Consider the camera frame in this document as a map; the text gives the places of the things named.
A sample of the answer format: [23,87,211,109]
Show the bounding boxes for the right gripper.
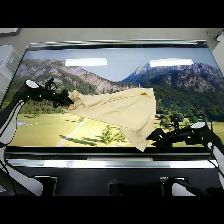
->
[146,128,175,149]

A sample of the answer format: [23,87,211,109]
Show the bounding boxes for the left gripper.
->
[49,89,75,109]

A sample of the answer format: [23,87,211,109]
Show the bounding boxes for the cream garment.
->
[68,87,158,153]

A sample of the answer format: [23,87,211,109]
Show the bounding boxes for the white box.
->
[0,44,22,101]

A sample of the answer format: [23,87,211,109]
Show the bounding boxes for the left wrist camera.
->
[44,77,59,93]

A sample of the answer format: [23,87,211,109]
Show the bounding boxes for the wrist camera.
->
[168,114,183,133]
[44,77,59,93]

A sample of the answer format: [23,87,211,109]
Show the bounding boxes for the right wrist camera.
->
[168,114,183,133]

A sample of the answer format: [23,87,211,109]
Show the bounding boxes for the silver frame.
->
[0,39,224,197]

